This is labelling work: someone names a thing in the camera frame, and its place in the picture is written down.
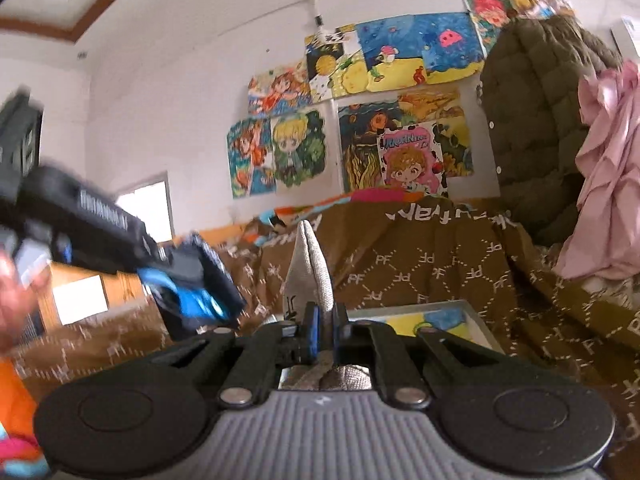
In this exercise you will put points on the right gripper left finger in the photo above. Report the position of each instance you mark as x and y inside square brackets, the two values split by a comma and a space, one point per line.
[292, 341]

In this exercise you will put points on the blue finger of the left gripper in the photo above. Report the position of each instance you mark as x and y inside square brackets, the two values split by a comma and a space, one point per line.
[189, 302]

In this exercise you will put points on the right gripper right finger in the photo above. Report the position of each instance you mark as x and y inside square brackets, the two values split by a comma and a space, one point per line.
[360, 339]

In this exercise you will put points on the grey fabric sock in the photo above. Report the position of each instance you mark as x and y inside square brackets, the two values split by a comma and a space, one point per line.
[309, 282]

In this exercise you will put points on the person's left hand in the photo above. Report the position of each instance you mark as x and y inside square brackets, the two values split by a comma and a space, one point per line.
[17, 301]

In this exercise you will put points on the grey storage box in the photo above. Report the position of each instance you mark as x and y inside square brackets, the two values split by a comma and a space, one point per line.
[456, 317]

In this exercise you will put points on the brown PF patterned duvet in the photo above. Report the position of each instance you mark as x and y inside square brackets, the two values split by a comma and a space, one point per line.
[392, 254]

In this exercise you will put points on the orange girl blue painting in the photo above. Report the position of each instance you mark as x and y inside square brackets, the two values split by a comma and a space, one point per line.
[250, 158]

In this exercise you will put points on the pink anime magazine poster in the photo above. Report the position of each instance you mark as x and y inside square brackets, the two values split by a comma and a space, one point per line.
[411, 158]

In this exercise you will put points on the blond boy green painting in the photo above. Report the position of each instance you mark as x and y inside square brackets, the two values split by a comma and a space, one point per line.
[299, 147]

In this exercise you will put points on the dark seaweed fish painting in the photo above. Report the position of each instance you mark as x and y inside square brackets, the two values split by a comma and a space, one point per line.
[361, 123]

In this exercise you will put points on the red-haired girl painting upper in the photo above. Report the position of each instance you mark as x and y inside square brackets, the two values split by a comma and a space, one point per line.
[279, 91]

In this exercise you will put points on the pink cloth garment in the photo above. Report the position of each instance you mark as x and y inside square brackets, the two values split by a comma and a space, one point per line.
[605, 240]

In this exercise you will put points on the yellow moon night painting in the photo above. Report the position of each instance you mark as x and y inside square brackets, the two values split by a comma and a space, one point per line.
[335, 64]

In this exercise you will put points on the blue sea jellyfish painting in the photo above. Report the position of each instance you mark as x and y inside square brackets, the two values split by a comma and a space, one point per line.
[433, 48]

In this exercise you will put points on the olive quilted jacket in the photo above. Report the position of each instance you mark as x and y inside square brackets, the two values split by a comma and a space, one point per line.
[530, 99]

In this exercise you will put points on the red-haired face painting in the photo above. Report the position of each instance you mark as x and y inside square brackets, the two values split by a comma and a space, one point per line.
[488, 18]

